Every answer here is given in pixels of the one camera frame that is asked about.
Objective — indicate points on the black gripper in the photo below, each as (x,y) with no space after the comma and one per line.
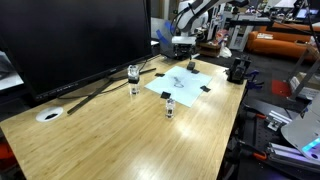
(184,49)

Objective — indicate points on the black felt whiteboard duster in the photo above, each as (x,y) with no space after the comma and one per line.
(191,65)

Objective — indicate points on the white whiteboard sheet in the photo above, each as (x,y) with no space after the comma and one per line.
(186,90)

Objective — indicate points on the black tape square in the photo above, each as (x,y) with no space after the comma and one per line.
(205,88)
(159,74)
(165,95)
(195,71)

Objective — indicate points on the clear panel with blue tape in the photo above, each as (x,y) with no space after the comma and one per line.
(165,36)

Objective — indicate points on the white plastic bag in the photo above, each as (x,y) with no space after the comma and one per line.
(225,51)

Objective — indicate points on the small clear glass shaker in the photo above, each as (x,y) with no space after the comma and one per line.
(170,109)

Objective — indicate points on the tall clear shaker black band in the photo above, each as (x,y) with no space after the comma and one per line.
(133,80)

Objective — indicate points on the white shelf unit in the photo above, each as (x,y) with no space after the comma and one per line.
(240,36)

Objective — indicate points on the black cross beam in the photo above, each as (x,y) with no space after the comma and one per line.
(250,22)

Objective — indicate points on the blue clamp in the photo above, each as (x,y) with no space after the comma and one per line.
(254,81)

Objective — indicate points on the orange sofa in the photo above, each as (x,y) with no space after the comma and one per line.
(276,45)

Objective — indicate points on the red mat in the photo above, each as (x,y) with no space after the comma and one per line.
(281,88)

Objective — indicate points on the black monitor stand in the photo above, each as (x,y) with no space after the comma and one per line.
(87,97)

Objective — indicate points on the large black monitor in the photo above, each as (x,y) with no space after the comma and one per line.
(66,40)

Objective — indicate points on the lit laptop screen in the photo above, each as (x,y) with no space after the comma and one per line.
(301,14)

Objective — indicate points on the black clamped camera mount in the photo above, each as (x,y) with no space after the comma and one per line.
(237,70)

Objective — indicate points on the small metal bracket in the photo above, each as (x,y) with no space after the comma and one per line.
(274,124)

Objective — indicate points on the aluminium extrusion rail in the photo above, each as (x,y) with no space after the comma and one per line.
(286,151)

